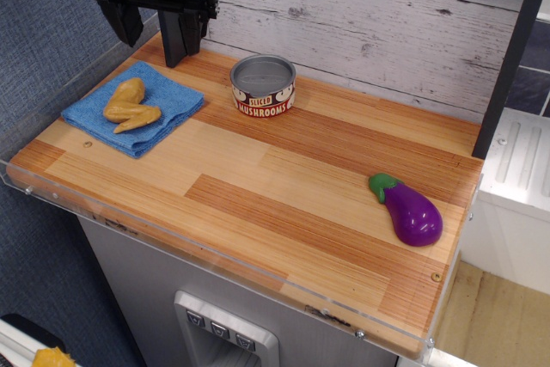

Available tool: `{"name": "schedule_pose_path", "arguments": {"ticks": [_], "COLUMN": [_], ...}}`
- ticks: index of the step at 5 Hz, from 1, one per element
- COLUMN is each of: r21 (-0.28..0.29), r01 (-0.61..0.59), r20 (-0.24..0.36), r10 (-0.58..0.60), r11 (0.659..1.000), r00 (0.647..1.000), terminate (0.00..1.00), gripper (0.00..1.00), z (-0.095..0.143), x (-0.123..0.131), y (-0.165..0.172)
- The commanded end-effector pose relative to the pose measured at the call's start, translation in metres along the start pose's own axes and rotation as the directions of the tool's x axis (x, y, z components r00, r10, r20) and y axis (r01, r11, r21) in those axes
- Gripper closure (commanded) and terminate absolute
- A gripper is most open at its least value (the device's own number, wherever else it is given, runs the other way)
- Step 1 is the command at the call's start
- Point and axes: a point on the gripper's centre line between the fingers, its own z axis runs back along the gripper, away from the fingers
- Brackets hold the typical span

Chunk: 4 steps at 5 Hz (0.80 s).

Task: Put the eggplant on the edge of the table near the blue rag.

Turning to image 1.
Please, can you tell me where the grey water dispenser panel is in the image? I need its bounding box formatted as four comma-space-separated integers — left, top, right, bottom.
174, 291, 280, 366

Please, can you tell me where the black left support post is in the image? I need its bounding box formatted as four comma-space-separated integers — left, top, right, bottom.
158, 11, 189, 68

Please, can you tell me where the black right support post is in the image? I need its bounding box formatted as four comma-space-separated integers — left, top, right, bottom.
472, 0, 542, 160

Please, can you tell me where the sliced mushrooms tin can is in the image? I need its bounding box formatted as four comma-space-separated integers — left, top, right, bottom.
230, 54, 296, 119

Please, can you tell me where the purple toy eggplant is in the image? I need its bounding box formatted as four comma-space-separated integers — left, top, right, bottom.
369, 173, 443, 247

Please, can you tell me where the yellow object bottom corner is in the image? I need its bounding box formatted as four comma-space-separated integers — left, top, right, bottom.
31, 347, 76, 367

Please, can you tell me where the black support post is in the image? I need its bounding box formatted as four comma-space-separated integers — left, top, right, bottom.
472, 0, 542, 160
158, 11, 189, 68

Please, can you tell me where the yellow toy chicken wing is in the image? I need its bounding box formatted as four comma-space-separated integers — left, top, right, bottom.
103, 77, 162, 134

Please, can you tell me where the silver toy fridge cabinet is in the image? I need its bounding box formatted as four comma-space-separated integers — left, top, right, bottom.
80, 218, 398, 366

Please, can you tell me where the white toy sink counter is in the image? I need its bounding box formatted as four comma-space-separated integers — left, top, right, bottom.
460, 108, 549, 293

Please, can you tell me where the blue folded rag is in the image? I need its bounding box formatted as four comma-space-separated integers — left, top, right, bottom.
62, 62, 205, 158

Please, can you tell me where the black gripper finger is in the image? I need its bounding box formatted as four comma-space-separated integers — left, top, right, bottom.
101, 2, 144, 47
174, 10, 208, 57

